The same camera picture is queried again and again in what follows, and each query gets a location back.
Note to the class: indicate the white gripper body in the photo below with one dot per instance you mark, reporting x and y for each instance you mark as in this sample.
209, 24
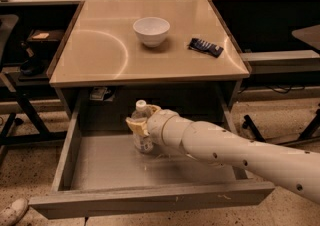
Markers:
155, 124

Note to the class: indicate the clear plastic water bottle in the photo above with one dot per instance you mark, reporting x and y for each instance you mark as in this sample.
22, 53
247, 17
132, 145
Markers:
143, 144

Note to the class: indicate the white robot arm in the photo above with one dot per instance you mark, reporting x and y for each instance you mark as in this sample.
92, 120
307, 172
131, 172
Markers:
295, 170

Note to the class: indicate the grey open top drawer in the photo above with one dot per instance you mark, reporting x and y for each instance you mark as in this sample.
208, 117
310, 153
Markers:
101, 173

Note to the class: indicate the sticker label under desk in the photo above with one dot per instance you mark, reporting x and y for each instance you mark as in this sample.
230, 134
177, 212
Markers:
101, 93

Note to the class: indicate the grey cabinet desk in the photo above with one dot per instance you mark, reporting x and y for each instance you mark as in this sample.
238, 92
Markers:
103, 49

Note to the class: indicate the blue snack packet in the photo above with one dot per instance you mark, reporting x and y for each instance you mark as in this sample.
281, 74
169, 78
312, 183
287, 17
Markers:
205, 47

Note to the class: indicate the white ceramic bowl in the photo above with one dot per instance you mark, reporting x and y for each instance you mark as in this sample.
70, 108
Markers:
151, 31

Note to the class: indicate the black metal bar leg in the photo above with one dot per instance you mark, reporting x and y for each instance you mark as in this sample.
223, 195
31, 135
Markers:
249, 124

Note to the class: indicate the white shoe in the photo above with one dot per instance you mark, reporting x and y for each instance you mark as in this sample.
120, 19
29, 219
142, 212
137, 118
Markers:
14, 212

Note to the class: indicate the black chair frame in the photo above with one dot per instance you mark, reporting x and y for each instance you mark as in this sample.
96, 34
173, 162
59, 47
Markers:
8, 22

